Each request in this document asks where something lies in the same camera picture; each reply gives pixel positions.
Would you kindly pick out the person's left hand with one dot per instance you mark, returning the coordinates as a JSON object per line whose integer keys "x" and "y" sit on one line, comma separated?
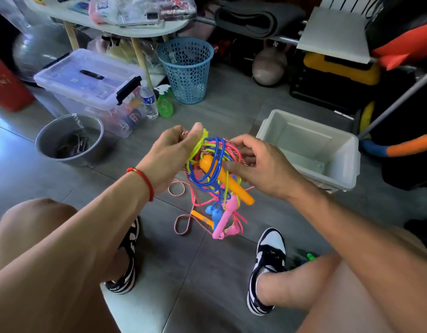
{"x": 168, "y": 163}

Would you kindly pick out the person's right hand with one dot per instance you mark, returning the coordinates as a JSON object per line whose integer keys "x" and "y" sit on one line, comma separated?
{"x": 269, "y": 166}

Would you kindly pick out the white plastic bin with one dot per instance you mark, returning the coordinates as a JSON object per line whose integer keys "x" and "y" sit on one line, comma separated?
{"x": 317, "y": 135}

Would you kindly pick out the person's left forearm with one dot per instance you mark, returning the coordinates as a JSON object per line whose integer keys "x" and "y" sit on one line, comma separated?
{"x": 60, "y": 267}

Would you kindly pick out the person's right forearm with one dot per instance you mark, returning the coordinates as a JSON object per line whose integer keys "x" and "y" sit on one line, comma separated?
{"x": 373, "y": 253}

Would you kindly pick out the person's right leg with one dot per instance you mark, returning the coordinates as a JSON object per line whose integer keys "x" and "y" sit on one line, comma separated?
{"x": 317, "y": 287}

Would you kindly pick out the person's leg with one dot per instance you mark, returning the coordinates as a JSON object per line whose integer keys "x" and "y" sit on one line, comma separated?
{"x": 317, "y": 287}
{"x": 26, "y": 232}

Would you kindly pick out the person's left leg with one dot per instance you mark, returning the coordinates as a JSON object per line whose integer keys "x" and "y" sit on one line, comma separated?
{"x": 26, "y": 232}

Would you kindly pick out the green spray bottle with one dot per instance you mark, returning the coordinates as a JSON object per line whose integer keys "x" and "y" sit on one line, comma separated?
{"x": 165, "y": 107}

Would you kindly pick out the small plastic water bottle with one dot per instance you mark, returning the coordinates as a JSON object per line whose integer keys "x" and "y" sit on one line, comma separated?
{"x": 149, "y": 104}

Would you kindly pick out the black white right shoe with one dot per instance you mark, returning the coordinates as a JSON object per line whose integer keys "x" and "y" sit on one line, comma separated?
{"x": 270, "y": 246}

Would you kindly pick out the black white shoe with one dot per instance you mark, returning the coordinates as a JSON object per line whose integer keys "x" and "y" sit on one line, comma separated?
{"x": 270, "y": 246}
{"x": 126, "y": 277}

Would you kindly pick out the blue mesh plastic basket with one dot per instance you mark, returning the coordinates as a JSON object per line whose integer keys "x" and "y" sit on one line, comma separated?
{"x": 185, "y": 69}

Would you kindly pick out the brown ball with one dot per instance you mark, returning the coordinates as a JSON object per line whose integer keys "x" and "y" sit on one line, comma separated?
{"x": 269, "y": 65}

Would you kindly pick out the yellow black case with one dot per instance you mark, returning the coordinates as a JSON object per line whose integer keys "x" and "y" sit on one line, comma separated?
{"x": 342, "y": 69}

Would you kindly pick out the black white left shoe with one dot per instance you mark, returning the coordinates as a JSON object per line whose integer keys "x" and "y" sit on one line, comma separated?
{"x": 126, "y": 277}

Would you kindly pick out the grey metal basin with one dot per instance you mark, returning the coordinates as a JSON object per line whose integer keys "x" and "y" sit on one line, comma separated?
{"x": 45, "y": 138}

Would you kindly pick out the clear bin with black latches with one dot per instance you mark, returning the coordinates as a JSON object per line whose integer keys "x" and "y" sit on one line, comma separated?
{"x": 71, "y": 76}

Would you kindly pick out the multicoloured hula hoop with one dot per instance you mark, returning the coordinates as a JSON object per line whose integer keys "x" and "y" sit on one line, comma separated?
{"x": 411, "y": 145}

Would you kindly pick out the grey flat board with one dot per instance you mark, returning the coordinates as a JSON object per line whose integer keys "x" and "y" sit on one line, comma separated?
{"x": 335, "y": 34}

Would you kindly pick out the white metal pole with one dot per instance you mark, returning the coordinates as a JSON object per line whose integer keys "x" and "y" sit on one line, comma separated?
{"x": 401, "y": 100}

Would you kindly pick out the grey folded mat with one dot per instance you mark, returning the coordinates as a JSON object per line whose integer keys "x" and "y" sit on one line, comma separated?
{"x": 258, "y": 17}

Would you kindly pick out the clear plastic bag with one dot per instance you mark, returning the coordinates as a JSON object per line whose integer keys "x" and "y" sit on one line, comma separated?
{"x": 175, "y": 7}

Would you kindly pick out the pink white packet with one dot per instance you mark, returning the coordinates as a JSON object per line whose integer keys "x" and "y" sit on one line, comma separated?
{"x": 102, "y": 10}

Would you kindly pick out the grey exercise ball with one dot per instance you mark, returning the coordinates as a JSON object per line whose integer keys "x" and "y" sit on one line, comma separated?
{"x": 40, "y": 52}

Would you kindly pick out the white round table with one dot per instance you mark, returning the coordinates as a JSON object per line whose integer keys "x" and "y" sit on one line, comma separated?
{"x": 74, "y": 17}

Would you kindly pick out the red bag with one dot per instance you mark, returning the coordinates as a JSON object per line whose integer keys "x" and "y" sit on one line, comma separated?
{"x": 8, "y": 90}

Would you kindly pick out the white radiator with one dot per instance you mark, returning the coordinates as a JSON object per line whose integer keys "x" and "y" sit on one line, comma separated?
{"x": 345, "y": 3}

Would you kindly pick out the black red inflatable toy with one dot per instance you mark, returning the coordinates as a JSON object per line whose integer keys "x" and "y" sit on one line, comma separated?
{"x": 408, "y": 41}

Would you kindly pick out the white plastic bag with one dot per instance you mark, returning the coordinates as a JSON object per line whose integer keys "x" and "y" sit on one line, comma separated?
{"x": 12, "y": 10}

